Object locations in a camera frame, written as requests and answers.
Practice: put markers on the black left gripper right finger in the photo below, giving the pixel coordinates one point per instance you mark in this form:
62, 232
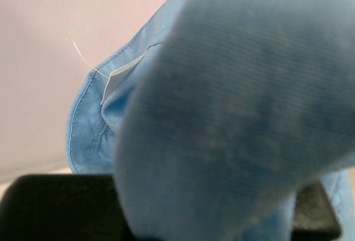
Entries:
314, 217

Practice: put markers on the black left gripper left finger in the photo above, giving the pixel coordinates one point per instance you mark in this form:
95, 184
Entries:
62, 207

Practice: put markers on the blue shirt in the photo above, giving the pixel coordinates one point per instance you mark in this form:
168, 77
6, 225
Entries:
218, 112

